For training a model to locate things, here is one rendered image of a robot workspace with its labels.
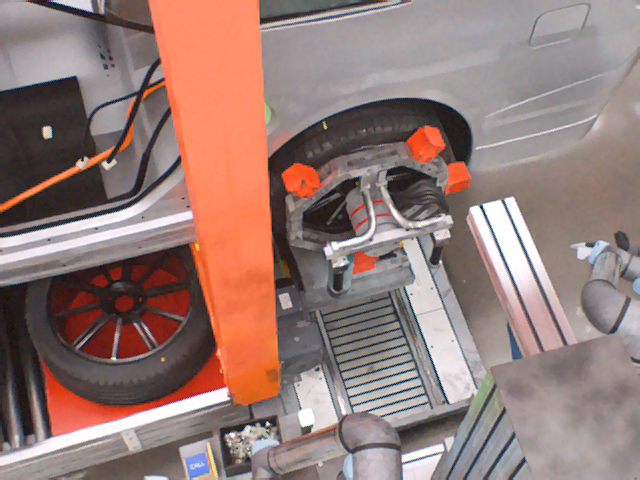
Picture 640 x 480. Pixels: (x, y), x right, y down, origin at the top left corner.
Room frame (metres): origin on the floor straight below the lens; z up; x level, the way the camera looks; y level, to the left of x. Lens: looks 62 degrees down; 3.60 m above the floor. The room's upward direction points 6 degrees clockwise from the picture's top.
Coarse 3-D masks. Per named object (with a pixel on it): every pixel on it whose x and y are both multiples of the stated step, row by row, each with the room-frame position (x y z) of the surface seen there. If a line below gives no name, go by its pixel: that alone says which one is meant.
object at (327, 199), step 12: (372, 144) 1.70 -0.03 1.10; (384, 144) 1.72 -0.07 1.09; (336, 156) 1.66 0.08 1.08; (396, 168) 1.88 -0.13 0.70; (408, 168) 1.80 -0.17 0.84; (348, 180) 1.74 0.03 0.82; (396, 180) 1.84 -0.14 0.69; (408, 180) 1.82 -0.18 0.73; (336, 192) 1.68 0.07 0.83; (348, 192) 1.71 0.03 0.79; (312, 204) 1.65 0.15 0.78; (324, 204) 1.66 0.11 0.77; (336, 204) 1.70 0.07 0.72; (312, 216) 1.67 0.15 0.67; (324, 216) 1.69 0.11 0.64; (336, 216) 1.71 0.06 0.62; (348, 216) 1.71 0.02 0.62; (324, 228) 1.64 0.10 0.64; (336, 228) 1.66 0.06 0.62
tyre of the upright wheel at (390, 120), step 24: (336, 120) 1.73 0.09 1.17; (360, 120) 1.74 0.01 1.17; (384, 120) 1.75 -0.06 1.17; (408, 120) 1.78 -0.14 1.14; (432, 120) 1.84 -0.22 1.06; (288, 144) 1.68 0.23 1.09; (312, 144) 1.66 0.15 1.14; (336, 144) 1.65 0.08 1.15; (360, 144) 1.68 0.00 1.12; (288, 168) 1.61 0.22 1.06
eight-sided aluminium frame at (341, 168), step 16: (400, 144) 1.70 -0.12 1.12; (336, 160) 1.62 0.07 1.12; (352, 160) 1.63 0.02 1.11; (384, 160) 1.64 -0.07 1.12; (400, 160) 1.64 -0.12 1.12; (432, 160) 1.74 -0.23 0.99; (320, 176) 1.59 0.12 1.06; (336, 176) 1.57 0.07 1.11; (352, 176) 1.58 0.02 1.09; (432, 176) 1.74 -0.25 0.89; (448, 176) 1.72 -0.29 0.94; (320, 192) 1.55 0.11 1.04; (288, 208) 1.53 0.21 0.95; (304, 208) 1.52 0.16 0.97; (416, 208) 1.73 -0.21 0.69; (432, 208) 1.70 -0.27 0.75; (288, 224) 1.55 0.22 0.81; (304, 240) 1.53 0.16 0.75; (320, 240) 1.58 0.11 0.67
